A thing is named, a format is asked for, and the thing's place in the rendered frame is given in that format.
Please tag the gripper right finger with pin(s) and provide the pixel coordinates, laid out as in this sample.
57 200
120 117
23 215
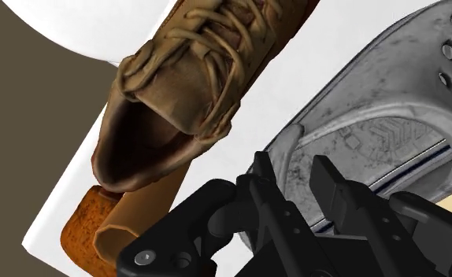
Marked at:
349 203

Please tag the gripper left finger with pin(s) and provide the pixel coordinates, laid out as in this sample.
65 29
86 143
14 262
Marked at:
195 214

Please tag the orange and tan tube object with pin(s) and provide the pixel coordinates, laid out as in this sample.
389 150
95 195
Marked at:
84 226

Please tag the brown lace-up boot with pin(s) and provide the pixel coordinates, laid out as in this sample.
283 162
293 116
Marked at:
180 92

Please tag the grey white sneaker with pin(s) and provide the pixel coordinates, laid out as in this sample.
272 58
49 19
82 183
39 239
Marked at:
395 88

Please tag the white table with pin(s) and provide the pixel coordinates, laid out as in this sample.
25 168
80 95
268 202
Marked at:
287 76

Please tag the white round object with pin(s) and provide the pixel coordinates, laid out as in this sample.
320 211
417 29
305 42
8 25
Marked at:
95 23

